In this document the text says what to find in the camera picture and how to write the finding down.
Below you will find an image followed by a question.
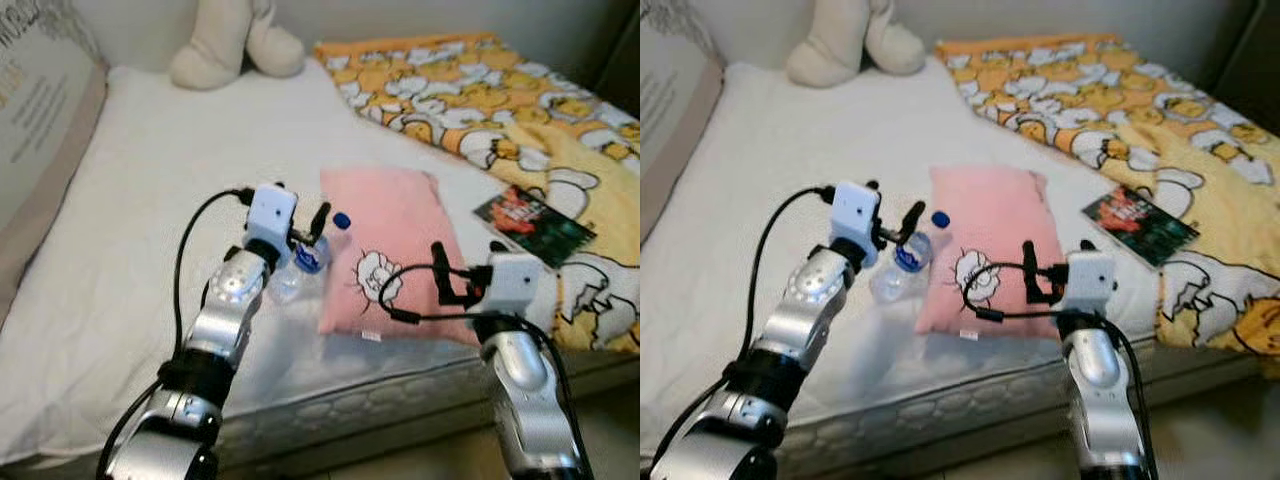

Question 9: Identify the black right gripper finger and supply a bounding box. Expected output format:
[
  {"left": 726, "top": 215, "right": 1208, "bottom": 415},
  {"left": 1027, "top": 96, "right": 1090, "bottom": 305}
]
[
  {"left": 1019, "top": 240, "right": 1041, "bottom": 303},
  {"left": 431, "top": 242, "right": 453, "bottom": 304}
]

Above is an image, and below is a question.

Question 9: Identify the clear blue-capped water bottle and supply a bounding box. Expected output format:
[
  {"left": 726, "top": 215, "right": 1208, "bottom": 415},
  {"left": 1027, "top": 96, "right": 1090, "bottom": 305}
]
[
  {"left": 868, "top": 210, "right": 951, "bottom": 304},
  {"left": 268, "top": 211, "right": 353, "bottom": 304}
]

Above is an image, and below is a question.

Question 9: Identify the pink cartoon print pillow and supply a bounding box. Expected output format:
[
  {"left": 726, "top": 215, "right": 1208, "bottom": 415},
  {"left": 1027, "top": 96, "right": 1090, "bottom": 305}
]
[
  {"left": 318, "top": 167, "right": 479, "bottom": 346},
  {"left": 915, "top": 165, "right": 1066, "bottom": 341}
]

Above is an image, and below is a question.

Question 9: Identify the dark red-green cover book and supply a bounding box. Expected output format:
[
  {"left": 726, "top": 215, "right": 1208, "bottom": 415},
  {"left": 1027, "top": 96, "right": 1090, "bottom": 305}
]
[
  {"left": 1082, "top": 185, "right": 1199, "bottom": 268},
  {"left": 473, "top": 185, "right": 597, "bottom": 269}
]

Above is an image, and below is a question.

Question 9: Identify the yellow cartoon print blanket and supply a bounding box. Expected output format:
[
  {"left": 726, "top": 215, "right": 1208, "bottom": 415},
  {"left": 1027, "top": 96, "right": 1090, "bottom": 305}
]
[
  {"left": 315, "top": 33, "right": 641, "bottom": 353},
  {"left": 935, "top": 33, "right": 1280, "bottom": 356}
]

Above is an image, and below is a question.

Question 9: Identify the white quilted mattress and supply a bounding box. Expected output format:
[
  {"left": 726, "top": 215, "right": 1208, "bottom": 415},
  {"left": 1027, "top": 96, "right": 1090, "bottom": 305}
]
[
  {"left": 0, "top": 60, "right": 641, "bottom": 471},
  {"left": 640, "top": 58, "right": 1280, "bottom": 476}
]

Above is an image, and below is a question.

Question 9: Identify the cream plush toy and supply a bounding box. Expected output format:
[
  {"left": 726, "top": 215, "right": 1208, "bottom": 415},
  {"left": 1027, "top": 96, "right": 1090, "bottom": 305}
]
[
  {"left": 785, "top": 0, "right": 926, "bottom": 88},
  {"left": 168, "top": 0, "right": 306, "bottom": 91}
]

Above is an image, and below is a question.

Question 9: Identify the grey ornament print headboard cushion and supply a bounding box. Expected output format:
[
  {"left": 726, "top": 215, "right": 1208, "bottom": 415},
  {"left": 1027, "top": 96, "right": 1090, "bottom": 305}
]
[
  {"left": 0, "top": 0, "right": 109, "bottom": 331},
  {"left": 640, "top": 0, "right": 726, "bottom": 241}
]

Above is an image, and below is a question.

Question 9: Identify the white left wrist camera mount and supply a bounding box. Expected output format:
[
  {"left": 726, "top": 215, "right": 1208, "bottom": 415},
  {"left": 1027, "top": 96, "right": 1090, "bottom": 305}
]
[
  {"left": 830, "top": 181, "right": 881, "bottom": 246},
  {"left": 247, "top": 184, "right": 299, "bottom": 246}
]

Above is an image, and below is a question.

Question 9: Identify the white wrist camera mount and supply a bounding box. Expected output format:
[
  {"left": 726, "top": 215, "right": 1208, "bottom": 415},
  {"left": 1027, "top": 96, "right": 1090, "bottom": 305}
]
[
  {"left": 485, "top": 253, "right": 543, "bottom": 319},
  {"left": 830, "top": 181, "right": 881, "bottom": 246},
  {"left": 247, "top": 184, "right": 299, "bottom": 246},
  {"left": 1063, "top": 250, "right": 1118, "bottom": 316}
]

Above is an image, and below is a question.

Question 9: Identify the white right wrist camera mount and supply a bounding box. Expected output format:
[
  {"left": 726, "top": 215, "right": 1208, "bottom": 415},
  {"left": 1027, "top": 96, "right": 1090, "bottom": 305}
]
[
  {"left": 1063, "top": 250, "right": 1118, "bottom": 316},
  {"left": 485, "top": 253, "right": 543, "bottom": 319}
]

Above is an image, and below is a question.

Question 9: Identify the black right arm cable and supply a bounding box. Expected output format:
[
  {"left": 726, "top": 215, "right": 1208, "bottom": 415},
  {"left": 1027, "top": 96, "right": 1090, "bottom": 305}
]
[
  {"left": 962, "top": 262, "right": 1161, "bottom": 480},
  {"left": 380, "top": 262, "right": 596, "bottom": 480}
]

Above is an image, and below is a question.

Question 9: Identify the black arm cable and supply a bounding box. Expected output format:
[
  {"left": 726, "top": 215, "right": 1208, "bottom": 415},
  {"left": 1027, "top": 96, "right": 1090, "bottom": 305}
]
[
  {"left": 97, "top": 187, "right": 256, "bottom": 479},
  {"left": 380, "top": 262, "right": 596, "bottom": 480},
  {"left": 962, "top": 262, "right": 1161, "bottom": 480},
  {"left": 645, "top": 185, "right": 836, "bottom": 479}
]

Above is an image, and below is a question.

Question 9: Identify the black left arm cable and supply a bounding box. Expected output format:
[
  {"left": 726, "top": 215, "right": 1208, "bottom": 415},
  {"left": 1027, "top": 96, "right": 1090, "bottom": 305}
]
[
  {"left": 645, "top": 185, "right": 836, "bottom": 479},
  {"left": 97, "top": 187, "right": 256, "bottom": 479}
]

